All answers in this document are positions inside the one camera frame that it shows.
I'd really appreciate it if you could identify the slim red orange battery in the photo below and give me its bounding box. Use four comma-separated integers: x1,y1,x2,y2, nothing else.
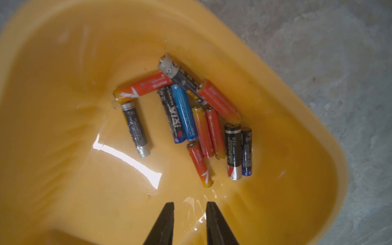
113,71,173,104

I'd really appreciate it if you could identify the yellow plastic storage tray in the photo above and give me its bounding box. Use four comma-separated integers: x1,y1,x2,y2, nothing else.
1,1,348,245

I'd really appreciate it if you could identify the red battery with yellow text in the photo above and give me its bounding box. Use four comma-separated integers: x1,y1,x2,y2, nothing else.
197,80,242,124

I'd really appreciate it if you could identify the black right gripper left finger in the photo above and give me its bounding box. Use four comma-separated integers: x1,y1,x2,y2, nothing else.
144,202,175,245

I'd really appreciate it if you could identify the grey black battery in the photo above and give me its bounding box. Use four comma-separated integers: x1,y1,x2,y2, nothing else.
158,54,208,106

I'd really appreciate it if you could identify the black blue battery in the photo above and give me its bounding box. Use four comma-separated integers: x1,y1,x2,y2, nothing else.
157,86,186,144

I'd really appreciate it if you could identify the black red silver battery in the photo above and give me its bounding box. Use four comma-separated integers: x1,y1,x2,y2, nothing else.
224,122,243,181

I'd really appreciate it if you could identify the dark blue battery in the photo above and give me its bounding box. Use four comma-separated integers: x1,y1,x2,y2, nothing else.
241,127,252,177

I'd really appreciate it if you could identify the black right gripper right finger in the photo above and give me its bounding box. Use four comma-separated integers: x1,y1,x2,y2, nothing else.
206,202,239,245

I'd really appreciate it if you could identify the black battery silver end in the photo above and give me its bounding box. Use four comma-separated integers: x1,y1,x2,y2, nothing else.
121,101,151,158

